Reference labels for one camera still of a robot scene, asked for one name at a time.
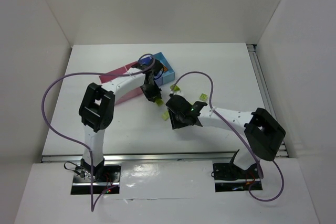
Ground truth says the pale yellow lego brick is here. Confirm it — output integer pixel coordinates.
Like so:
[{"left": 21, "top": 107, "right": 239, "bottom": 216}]
[{"left": 161, "top": 111, "right": 170, "bottom": 121}]

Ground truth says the lime lego brick top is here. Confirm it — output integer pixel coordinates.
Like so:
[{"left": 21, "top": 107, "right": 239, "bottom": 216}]
[{"left": 170, "top": 84, "right": 181, "bottom": 94}]

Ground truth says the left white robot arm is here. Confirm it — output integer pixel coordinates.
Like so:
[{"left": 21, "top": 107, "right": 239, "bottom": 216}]
[{"left": 79, "top": 58, "right": 163, "bottom": 179}]

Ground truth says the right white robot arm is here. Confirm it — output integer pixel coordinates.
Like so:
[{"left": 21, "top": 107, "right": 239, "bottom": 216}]
[{"left": 166, "top": 94, "right": 286, "bottom": 170}]

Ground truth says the light blue container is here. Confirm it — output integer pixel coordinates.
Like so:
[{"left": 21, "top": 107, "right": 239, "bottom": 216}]
[{"left": 154, "top": 52, "right": 175, "bottom": 87}]

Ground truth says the purple-blue container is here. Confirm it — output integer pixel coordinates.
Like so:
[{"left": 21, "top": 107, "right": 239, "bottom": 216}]
[{"left": 138, "top": 55, "right": 153, "bottom": 67}]

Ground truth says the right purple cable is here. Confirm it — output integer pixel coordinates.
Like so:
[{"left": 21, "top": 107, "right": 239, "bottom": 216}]
[{"left": 170, "top": 71, "right": 285, "bottom": 203}]

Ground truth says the purple cable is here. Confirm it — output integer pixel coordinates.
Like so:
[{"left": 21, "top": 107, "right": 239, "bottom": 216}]
[
  {"left": 41, "top": 53, "right": 155, "bottom": 212},
  {"left": 170, "top": 71, "right": 285, "bottom": 203}
]

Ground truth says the aluminium front rail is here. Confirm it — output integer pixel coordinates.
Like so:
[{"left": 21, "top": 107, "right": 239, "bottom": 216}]
[{"left": 40, "top": 152, "right": 289, "bottom": 163}]

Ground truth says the aluminium rail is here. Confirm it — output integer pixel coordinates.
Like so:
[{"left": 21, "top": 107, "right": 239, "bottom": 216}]
[
  {"left": 247, "top": 45, "right": 288, "bottom": 161},
  {"left": 40, "top": 152, "right": 289, "bottom": 163}
]

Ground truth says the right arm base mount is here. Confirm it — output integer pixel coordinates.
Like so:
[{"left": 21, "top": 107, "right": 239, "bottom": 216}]
[{"left": 211, "top": 163, "right": 263, "bottom": 193}]

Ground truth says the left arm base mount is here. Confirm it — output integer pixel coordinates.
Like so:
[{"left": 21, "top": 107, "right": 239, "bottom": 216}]
[{"left": 64, "top": 162, "right": 121, "bottom": 195}]

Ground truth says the aluminium right rail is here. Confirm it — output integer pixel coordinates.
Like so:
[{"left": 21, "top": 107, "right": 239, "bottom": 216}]
[{"left": 247, "top": 45, "right": 288, "bottom": 161}]

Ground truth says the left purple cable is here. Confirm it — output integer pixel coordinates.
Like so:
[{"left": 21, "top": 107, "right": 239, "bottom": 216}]
[{"left": 41, "top": 53, "right": 155, "bottom": 212}]

